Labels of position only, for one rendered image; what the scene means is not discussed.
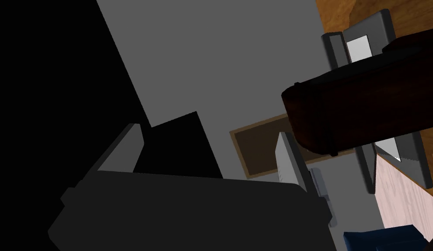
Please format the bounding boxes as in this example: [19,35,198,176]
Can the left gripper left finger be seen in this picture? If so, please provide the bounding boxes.
[97,122,145,173]

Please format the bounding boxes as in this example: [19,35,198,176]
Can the dark brown wooden table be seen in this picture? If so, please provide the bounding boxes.
[281,27,433,158]

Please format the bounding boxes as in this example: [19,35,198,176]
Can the grey framed window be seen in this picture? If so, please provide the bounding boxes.
[320,8,433,195]

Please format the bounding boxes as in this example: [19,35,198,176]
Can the blue box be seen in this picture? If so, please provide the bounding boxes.
[342,224,430,251]

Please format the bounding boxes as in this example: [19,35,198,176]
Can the brown framed wall picture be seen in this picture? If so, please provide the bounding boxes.
[229,113,355,180]

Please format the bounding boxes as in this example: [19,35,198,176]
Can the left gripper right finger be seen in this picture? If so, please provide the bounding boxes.
[274,131,308,193]

